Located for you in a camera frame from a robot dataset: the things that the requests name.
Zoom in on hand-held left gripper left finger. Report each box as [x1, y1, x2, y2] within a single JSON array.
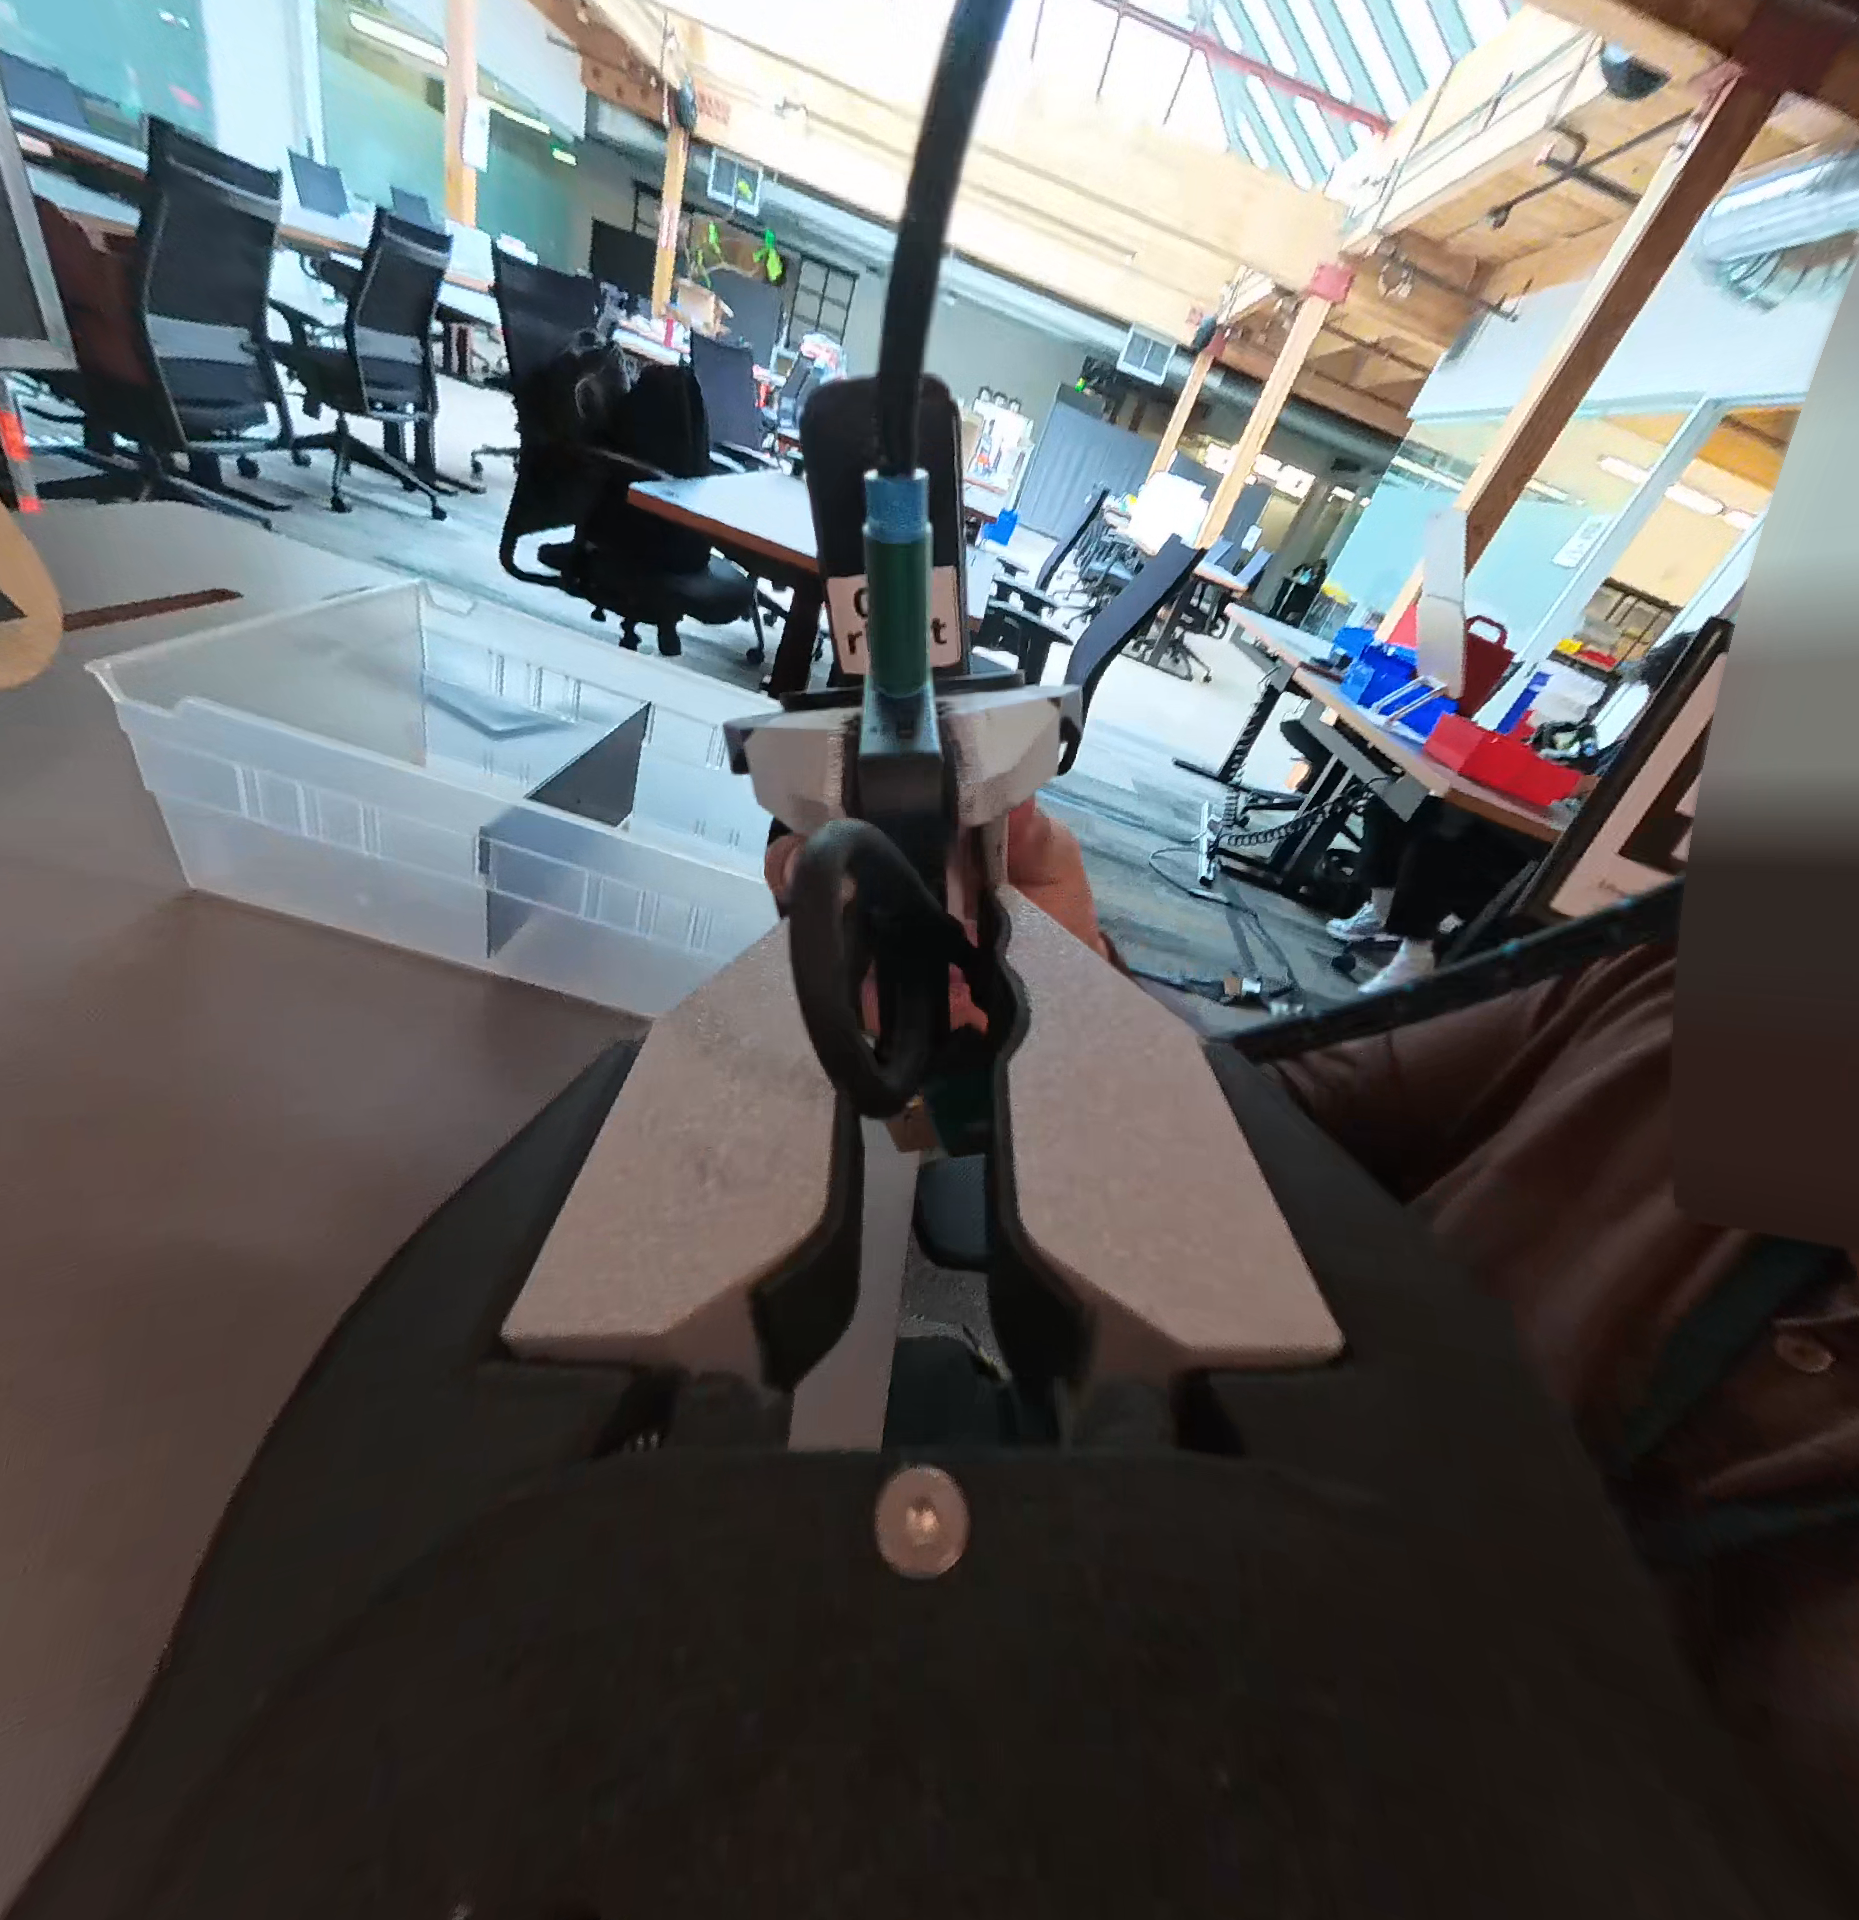
[[498, 915, 875, 1389]]

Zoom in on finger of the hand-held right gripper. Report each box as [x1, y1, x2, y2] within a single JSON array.
[[945, 682, 1084, 829], [723, 702, 873, 831]]

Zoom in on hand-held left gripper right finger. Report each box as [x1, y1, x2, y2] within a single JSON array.
[[984, 897, 1347, 1409]]

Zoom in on black braided HDMI cable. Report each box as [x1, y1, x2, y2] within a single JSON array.
[[863, 0, 1016, 751], [880, 883, 1684, 1278]]

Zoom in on black USB cable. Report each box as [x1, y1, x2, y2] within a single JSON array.
[[785, 818, 970, 1125]]

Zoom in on clear plastic bin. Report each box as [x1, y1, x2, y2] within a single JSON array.
[[88, 582, 787, 1021]]

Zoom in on person's right hand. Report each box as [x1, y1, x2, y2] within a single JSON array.
[[1001, 799, 1115, 965]]

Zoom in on dark wooden office desk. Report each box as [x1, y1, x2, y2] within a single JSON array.
[[630, 469, 1021, 692]]

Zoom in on dark bin divider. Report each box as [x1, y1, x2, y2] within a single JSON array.
[[478, 702, 654, 962]]

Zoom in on green potted plant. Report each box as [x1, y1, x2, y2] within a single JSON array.
[[686, 210, 793, 292]]

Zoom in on long office desk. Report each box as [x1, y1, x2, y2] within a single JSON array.
[[1222, 600, 1621, 903]]

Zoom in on blue storage bins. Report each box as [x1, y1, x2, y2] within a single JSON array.
[[1334, 630, 1560, 746]]

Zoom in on red storage bin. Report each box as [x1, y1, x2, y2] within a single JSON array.
[[1423, 713, 1598, 804]]

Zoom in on person's brown shirt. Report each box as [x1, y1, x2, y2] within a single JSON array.
[[1409, 1199, 1859, 1920]]

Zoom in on group of black office chairs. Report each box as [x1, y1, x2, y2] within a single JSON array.
[[126, 117, 1275, 695]]

